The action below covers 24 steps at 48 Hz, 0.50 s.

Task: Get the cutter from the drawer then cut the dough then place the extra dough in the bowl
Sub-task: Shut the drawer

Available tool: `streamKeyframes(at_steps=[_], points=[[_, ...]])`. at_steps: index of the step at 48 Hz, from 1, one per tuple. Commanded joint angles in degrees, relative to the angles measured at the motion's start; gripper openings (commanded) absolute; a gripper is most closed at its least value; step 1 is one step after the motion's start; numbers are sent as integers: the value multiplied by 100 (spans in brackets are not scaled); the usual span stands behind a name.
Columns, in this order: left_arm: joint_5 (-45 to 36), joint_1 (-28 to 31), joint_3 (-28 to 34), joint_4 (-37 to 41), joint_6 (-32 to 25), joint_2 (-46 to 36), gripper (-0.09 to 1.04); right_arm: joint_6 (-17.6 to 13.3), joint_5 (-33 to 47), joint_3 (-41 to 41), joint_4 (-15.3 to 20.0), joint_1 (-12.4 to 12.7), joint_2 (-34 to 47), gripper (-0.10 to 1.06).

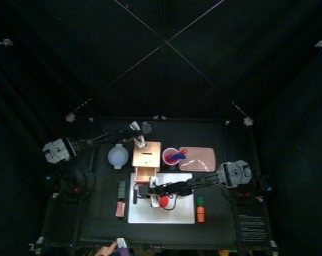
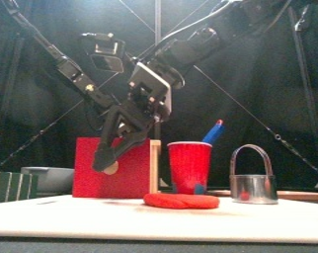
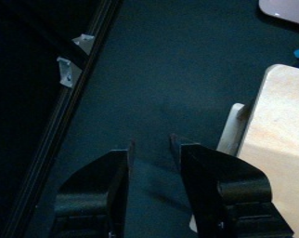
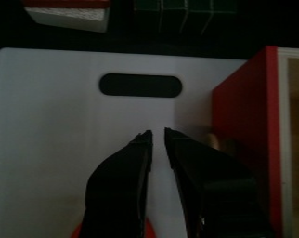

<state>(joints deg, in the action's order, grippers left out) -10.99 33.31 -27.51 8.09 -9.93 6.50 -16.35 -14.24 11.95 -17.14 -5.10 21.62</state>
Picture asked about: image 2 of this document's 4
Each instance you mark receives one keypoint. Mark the red drawer with wooden knob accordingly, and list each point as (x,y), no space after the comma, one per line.
(129,178)

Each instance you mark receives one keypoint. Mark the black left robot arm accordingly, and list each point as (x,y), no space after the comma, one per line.
(71,70)

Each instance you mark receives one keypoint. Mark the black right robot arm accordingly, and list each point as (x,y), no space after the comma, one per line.
(194,42)

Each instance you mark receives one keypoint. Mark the grey bowl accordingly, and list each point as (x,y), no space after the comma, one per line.
(50,179)

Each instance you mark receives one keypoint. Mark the red flat dough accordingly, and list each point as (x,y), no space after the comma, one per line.
(181,201)

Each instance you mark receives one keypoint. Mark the round metal dough cutter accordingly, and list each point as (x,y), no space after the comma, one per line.
(252,189)

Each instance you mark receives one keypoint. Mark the red plastic cup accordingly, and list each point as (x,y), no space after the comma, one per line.
(189,168)

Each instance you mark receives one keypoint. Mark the blue plastic tool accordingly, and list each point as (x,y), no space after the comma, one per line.
(213,133)

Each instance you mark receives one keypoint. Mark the white cutting board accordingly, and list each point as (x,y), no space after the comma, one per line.
(121,220)

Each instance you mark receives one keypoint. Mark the green white striped box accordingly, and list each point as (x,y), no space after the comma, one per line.
(13,186)

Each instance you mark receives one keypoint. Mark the wooden drawer cabinet frame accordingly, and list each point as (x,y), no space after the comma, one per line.
(154,164)

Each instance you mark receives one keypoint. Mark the right wrist camera mount plate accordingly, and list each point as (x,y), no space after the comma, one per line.
(152,80)

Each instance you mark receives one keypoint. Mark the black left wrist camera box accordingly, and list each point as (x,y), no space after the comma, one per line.
(104,54)

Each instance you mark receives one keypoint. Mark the vertical metal frame pole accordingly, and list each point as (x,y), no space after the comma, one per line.
(157,16)

